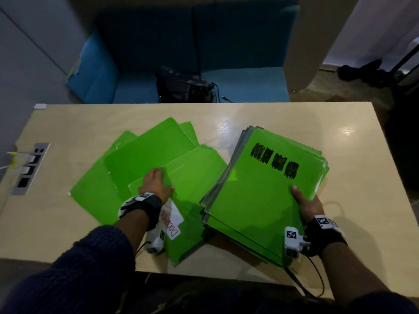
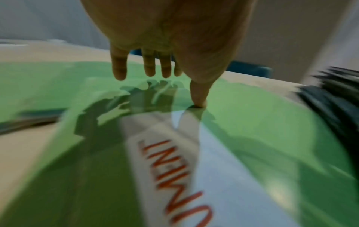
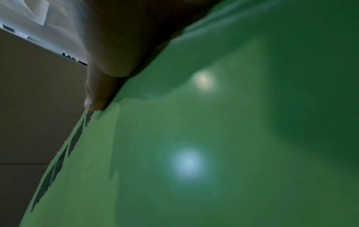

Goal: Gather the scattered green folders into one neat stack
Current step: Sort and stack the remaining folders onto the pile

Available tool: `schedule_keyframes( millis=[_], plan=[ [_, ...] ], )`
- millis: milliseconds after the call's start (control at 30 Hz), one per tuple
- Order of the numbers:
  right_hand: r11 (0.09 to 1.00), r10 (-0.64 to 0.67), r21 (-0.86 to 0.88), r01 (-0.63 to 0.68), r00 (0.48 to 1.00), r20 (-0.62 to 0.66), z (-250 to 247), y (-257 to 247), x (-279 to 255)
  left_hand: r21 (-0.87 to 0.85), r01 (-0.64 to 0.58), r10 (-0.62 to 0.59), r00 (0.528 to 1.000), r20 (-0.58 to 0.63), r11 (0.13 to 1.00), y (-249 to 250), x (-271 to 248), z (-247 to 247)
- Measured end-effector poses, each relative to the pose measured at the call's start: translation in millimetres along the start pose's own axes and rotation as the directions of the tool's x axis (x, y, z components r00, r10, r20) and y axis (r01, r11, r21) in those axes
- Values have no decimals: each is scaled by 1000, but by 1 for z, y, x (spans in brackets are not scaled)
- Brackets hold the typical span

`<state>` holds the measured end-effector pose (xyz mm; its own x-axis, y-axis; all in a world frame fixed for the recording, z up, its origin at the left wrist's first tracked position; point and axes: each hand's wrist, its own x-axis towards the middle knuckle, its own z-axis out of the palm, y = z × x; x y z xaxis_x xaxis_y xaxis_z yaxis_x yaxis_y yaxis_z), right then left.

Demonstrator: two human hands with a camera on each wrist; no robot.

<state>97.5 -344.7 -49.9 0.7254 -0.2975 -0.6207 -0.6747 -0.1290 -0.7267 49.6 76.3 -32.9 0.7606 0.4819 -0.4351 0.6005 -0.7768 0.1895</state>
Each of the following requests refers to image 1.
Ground person's right hand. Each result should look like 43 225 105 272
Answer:
290 185 325 227

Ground person's left hand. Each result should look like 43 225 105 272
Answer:
138 167 175 204

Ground green folder with white label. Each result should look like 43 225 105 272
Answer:
128 144 228 267

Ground stack of green folders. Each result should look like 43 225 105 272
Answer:
200 125 330 268

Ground person's right forearm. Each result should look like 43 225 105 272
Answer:
321 240 419 314

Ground person's left forearm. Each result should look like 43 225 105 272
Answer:
0 209 152 314

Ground green plastic folder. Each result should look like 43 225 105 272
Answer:
179 121 200 146
104 117 197 201
70 130 138 225

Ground black left wrist band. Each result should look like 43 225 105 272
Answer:
118 192 163 231

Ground black wrist band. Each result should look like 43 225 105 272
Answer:
118 192 163 231
303 215 348 258

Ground black right wrist band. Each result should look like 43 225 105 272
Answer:
303 215 348 258

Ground black bag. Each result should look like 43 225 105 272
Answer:
156 65 216 104

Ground person's dark trousers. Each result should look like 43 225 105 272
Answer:
118 273 338 314

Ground grey table socket panel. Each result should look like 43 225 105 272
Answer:
11 143 51 196

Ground black tripod stand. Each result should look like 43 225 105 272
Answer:
337 42 419 92

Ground blue sofa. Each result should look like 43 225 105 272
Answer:
65 0 301 104

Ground beige booth partition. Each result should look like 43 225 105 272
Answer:
284 0 361 94

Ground white curtain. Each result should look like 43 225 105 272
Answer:
326 0 419 73

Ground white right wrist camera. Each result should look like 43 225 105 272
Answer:
284 226 311 259

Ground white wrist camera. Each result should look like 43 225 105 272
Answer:
145 222 166 254
284 226 311 259

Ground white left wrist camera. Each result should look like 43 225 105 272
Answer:
145 222 166 254

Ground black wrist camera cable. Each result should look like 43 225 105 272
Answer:
283 255 325 299
135 241 152 257

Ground yellow cable plug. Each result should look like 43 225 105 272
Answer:
7 151 27 169

